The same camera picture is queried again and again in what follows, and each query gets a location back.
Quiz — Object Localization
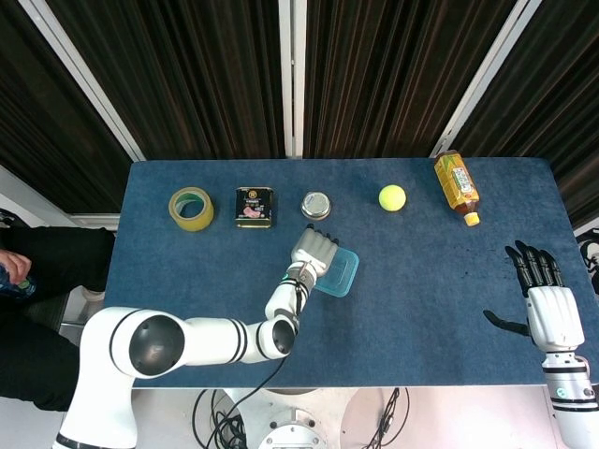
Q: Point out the bystander bare hand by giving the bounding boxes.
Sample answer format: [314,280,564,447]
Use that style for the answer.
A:
[0,247,33,285]

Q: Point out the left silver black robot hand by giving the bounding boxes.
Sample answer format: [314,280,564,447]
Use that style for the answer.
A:
[290,224,341,282]

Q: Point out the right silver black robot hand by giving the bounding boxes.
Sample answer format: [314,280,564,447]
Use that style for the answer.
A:
[483,239,587,351]

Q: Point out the blue translucent plastic lid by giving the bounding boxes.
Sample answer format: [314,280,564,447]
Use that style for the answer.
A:
[310,246,361,299]

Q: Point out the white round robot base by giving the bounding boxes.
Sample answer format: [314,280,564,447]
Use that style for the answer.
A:
[256,405,329,449]

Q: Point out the dark green bottle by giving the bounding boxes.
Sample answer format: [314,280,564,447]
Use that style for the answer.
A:
[0,266,39,301]

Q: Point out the round silver tin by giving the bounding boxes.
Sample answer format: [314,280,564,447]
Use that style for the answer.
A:
[300,190,333,221]

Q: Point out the black white patterned object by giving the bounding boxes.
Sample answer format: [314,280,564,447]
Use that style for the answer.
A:
[574,227,599,297]

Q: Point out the black luncheon meat can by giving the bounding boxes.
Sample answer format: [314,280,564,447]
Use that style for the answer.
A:
[234,186,276,230]

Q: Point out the yellow-green tennis ball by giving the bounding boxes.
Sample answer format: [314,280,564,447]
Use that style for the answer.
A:
[377,184,408,214]

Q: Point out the yellow packing tape roll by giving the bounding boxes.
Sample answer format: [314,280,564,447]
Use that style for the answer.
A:
[168,186,216,233]

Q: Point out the blue fabric table cover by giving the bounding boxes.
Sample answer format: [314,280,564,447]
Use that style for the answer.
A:
[103,157,599,389]

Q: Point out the dark pleated curtain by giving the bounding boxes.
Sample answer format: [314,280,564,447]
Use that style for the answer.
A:
[45,0,287,161]
[449,0,599,231]
[0,0,138,217]
[302,0,519,160]

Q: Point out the amber tea bottle yellow label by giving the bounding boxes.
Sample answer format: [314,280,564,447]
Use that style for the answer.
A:
[432,149,483,228]

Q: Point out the black robot hand cable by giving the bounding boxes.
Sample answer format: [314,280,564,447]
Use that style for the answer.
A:
[232,273,306,409]

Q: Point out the white frame post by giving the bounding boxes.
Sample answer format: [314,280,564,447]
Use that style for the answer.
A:
[277,0,308,158]
[17,0,156,163]
[429,0,549,159]

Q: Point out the black coiled cable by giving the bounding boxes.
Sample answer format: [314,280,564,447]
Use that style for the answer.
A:
[193,387,250,449]
[365,386,411,449]

